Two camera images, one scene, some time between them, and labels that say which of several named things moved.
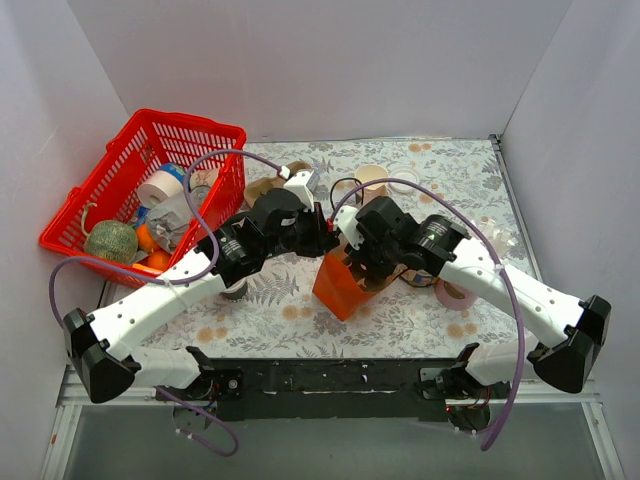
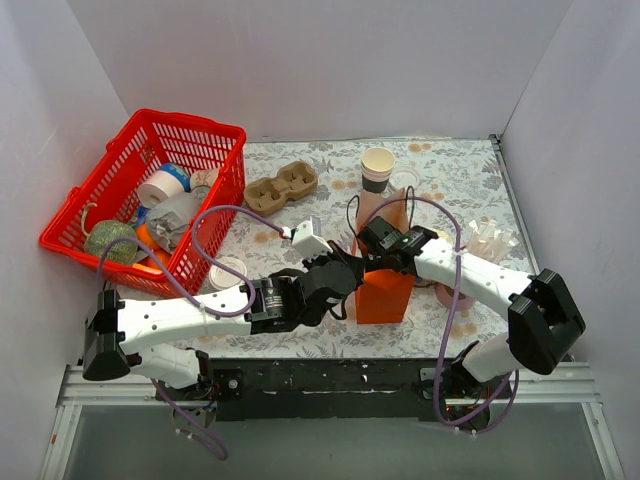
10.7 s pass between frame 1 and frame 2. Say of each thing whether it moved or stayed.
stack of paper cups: moved
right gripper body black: stayed
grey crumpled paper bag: stayed
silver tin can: stayed
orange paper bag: moved
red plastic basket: stayed
